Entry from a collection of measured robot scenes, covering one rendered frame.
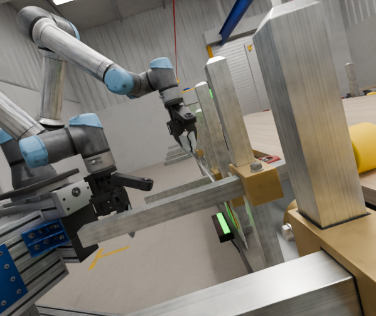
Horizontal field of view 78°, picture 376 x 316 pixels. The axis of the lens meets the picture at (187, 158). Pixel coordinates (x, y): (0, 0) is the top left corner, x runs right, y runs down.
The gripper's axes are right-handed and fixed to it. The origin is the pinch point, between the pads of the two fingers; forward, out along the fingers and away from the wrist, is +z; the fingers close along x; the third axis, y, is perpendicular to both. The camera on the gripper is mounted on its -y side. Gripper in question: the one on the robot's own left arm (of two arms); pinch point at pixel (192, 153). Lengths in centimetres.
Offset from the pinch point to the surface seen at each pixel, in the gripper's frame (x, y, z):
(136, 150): -93, 760, 33
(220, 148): -0.5, -20.9, -1.4
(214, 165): -8.7, 2.7, 8.3
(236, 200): 2.8, -27.4, 12.2
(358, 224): 16, -69, -1
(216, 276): -12, 61, 96
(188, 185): 4.5, 3.6, 11.9
